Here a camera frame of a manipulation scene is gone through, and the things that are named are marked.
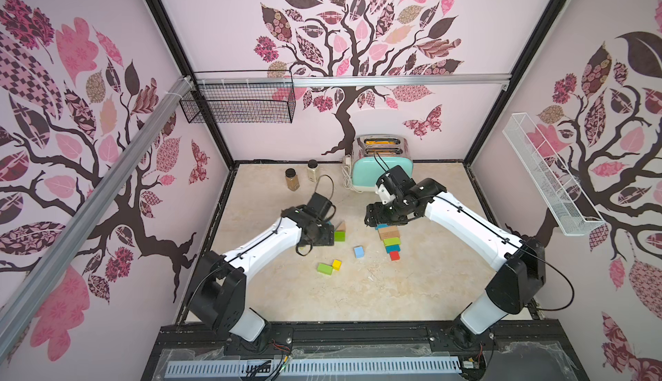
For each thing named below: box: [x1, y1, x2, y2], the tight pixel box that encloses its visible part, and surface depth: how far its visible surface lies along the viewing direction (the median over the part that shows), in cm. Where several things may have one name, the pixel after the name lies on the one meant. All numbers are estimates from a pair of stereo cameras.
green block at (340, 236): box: [334, 231, 346, 243], surface depth 96 cm
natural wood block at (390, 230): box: [379, 224, 400, 235], surface depth 99 cm
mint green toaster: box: [350, 133, 415, 193], surface depth 105 cm
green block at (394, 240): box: [383, 237, 401, 246], surface depth 97 cm
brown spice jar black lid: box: [284, 167, 300, 192], surface depth 106 cm
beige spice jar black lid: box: [306, 159, 319, 182], surface depth 109 cm
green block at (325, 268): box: [317, 262, 334, 275], surface depth 89 cm
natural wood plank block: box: [379, 228, 401, 240], surface depth 99 cm
